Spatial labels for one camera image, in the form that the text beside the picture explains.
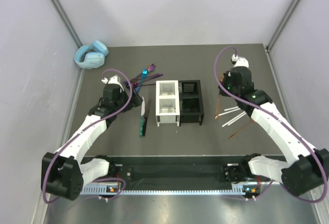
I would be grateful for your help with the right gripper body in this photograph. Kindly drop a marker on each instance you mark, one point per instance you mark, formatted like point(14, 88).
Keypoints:
point(226, 83)

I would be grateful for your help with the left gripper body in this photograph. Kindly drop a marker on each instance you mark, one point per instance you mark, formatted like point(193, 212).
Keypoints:
point(123, 97)

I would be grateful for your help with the blue fork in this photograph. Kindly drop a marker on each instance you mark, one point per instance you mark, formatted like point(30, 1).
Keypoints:
point(143, 76)

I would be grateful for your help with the rainbow spoon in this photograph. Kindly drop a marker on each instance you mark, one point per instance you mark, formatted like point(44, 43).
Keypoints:
point(151, 68)

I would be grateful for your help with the light blue headphones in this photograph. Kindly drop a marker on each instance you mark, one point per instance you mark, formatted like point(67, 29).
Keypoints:
point(91, 56)

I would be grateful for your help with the copper fork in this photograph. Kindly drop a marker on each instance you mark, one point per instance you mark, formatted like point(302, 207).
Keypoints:
point(217, 114)

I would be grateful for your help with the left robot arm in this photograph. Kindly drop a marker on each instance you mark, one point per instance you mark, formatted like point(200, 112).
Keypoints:
point(63, 173)

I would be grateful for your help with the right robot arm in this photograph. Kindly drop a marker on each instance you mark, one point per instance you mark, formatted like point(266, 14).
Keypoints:
point(305, 167)

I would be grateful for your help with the purple fork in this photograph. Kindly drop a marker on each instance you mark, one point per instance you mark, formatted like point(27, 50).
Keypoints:
point(135, 81)

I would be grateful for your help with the black knife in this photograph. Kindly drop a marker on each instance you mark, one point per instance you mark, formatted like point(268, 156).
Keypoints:
point(146, 115)

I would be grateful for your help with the white chopstick upper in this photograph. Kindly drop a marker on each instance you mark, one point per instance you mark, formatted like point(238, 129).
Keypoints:
point(232, 108)

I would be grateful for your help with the white chopstick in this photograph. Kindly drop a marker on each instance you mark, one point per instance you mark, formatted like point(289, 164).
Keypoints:
point(232, 108)
point(228, 112)
point(234, 119)

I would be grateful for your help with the white chopstick middle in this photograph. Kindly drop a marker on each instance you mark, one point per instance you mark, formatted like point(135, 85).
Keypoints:
point(228, 112)

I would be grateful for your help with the white utensil container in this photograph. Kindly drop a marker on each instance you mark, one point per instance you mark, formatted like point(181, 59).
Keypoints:
point(167, 102)

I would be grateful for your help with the white chopstick lower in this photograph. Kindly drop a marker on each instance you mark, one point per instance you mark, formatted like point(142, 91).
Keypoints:
point(234, 119)

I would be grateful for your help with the copper spoon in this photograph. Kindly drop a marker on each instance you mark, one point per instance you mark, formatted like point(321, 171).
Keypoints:
point(241, 129)

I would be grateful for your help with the black utensil container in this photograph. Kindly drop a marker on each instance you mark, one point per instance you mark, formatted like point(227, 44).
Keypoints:
point(190, 102)

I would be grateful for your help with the white-blade green-handle knife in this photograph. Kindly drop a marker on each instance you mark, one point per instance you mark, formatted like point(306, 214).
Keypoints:
point(142, 118)

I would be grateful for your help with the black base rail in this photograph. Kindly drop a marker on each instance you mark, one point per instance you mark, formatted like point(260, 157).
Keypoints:
point(178, 173)

